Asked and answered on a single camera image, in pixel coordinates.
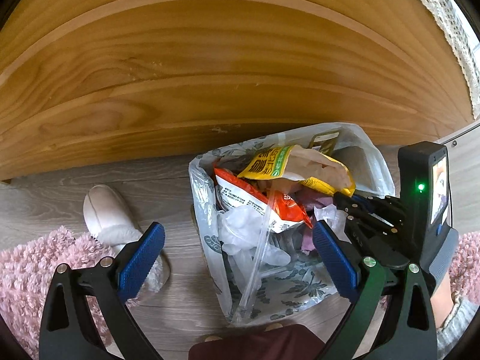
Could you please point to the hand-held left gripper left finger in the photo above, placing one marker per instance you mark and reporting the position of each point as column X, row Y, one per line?
column 144, row 258

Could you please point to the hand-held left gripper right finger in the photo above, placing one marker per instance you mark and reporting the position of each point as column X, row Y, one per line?
column 333, row 258

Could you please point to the white fuzzy slipper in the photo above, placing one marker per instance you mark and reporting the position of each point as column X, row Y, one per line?
column 108, row 210

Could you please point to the leaf-print white trash bag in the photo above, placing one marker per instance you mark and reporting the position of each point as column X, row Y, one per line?
column 300, row 285

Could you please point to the pink fuzzy pants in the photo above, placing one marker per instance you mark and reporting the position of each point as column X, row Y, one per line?
column 37, row 270

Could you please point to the maroon cloth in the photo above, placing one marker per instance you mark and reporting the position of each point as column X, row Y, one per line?
column 255, row 345

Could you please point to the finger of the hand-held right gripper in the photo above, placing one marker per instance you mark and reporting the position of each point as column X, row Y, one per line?
column 350, row 212
column 388, row 206

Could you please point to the red and white packet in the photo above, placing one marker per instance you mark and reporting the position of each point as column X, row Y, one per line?
column 243, row 195

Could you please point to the gold snack packet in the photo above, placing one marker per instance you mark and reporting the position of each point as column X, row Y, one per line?
column 324, row 142

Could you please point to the purple towel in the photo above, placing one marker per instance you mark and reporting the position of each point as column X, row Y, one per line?
column 317, row 200

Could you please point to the wooden bed frame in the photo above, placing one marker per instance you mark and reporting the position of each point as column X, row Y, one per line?
column 187, row 63

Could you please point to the yellow snack bag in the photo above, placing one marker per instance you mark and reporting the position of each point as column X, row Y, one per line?
column 270, row 165

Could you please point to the checked lace-trimmed bedspread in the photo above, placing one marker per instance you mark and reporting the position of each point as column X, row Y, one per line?
column 442, row 18

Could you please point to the clear plastic bag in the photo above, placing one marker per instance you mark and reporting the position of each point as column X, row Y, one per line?
column 240, row 228
column 330, row 213

